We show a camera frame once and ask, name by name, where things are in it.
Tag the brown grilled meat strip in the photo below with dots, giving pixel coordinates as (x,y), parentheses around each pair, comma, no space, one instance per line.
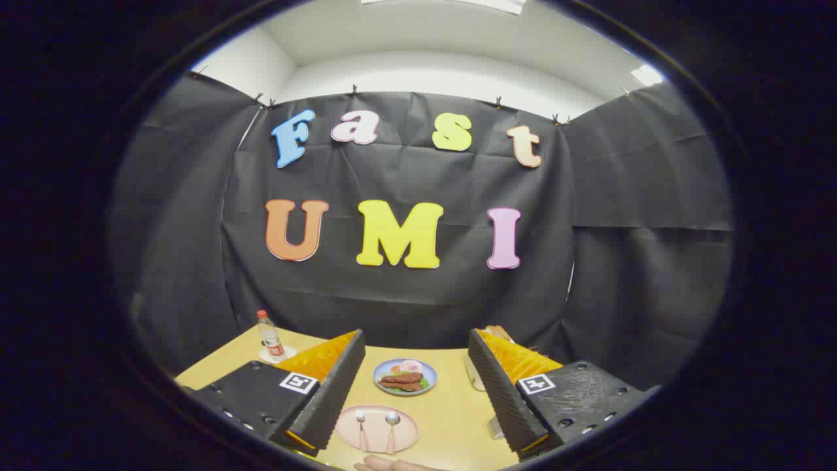
(405,386)
(402,378)

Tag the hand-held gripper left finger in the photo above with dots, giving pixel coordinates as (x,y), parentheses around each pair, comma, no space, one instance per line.
(333,399)

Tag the pink ham slice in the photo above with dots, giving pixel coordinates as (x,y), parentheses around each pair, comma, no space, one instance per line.
(410,366)

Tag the clear plastic bottle red label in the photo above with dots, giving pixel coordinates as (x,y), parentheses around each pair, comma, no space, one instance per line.
(270,337)

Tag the green lettuce leaf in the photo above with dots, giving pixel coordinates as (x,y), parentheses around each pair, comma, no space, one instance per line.
(425,383)

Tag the blue plate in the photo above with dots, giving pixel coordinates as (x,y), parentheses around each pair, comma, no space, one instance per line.
(380,373)

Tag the pink plate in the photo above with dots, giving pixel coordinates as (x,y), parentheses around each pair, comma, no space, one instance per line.
(409,432)

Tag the small white coaster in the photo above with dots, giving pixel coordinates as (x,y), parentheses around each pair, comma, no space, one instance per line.
(290,354)

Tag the ceiling light panel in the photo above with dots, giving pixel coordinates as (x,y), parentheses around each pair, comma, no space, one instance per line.
(647,75)
(458,4)

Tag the white toaster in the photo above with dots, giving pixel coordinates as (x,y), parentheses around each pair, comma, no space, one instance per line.
(474,376)

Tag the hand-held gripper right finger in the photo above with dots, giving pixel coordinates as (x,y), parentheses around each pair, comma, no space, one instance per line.
(500,399)

